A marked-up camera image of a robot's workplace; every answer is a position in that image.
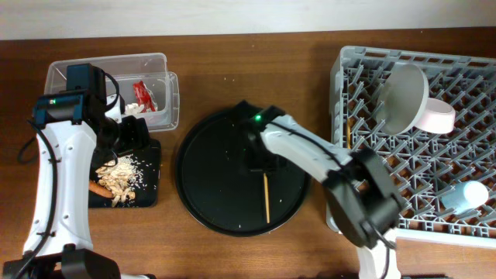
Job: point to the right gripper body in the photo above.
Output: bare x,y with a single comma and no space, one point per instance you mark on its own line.
258,160

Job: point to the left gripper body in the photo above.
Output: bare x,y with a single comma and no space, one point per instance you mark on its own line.
124,138

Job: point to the white tissue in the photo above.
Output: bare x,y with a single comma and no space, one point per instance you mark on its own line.
133,109

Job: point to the red snack wrapper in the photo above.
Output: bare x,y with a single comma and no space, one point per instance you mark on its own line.
145,98

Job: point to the nut shell scraps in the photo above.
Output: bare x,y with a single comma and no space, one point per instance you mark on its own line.
123,179

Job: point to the orange carrot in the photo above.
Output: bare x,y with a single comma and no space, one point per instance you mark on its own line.
99,190

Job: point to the wooden chopstick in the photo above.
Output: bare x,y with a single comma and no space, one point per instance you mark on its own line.
266,197
348,134

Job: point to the grey plate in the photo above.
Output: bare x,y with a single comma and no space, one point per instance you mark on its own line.
402,100

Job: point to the pink bowl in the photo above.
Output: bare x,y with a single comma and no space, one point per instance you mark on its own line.
438,117

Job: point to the blue plastic cup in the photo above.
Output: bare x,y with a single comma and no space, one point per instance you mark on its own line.
465,196

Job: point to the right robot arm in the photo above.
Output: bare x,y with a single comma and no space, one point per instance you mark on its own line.
363,201

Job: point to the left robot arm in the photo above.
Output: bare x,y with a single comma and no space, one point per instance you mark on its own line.
74,134

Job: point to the grey dishwasher rack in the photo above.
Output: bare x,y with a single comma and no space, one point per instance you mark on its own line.
423,165

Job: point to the black rectangular tray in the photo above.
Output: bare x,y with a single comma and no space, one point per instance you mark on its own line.
151,156

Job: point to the round black serving tray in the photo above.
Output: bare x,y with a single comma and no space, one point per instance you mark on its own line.
218,193

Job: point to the clear plastic bin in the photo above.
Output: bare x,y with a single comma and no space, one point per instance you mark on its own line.
150,68

